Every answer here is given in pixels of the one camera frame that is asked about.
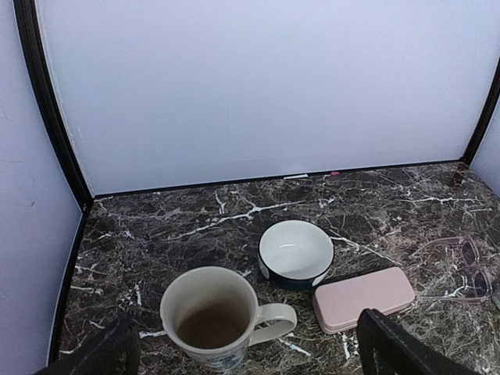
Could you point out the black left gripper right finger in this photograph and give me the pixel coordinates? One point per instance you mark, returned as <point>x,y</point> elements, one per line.
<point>387,348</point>

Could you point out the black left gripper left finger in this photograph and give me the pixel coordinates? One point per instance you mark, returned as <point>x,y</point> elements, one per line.
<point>114,350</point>

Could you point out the clear pink sunglasses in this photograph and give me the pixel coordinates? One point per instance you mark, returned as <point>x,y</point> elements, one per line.
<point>449,269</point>

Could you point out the pink glasses case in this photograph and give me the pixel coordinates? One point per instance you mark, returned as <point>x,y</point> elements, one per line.
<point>338,305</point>

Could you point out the beige ceramic mug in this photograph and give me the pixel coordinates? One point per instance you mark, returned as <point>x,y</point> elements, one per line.
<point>213,315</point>

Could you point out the white bowl dark exterior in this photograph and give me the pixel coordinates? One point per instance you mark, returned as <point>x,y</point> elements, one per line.
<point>295,255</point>

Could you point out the black frame right post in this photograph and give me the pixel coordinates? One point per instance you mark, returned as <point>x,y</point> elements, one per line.
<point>484,119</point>

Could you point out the black frame post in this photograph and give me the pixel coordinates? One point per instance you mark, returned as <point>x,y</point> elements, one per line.
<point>484,119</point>
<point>37,67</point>

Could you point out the black frame left post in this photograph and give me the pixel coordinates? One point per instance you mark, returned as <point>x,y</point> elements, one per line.
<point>37,67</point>

